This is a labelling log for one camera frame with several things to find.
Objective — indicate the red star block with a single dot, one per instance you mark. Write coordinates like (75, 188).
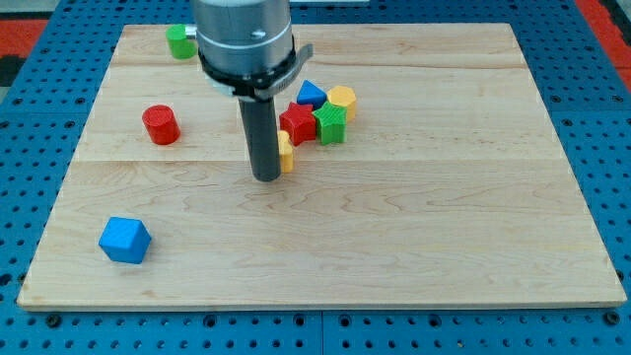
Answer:
(299, 122)

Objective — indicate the wooden board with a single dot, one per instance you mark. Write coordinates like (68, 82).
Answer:
(451, 192)

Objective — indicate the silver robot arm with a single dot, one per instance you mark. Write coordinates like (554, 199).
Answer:
(247, 47)

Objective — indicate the green cylinder block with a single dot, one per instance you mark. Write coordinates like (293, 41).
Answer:
(179, 38)

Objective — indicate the blue cube block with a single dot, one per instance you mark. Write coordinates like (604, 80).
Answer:
(125, 240)

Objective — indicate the yellow block behind rod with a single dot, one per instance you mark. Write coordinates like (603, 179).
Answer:
(286, 152)

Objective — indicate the green star block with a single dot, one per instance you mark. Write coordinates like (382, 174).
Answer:
(330, 123)

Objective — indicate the red cylinder block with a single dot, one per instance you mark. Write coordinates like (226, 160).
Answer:
(161, 125)

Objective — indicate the yellow hexagon block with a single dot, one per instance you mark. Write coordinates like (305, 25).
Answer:
(343, 96)

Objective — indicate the blue triangle block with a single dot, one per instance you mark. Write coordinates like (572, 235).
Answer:
(311, 94)

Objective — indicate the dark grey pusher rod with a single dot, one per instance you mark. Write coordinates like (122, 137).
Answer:
(260, 127)

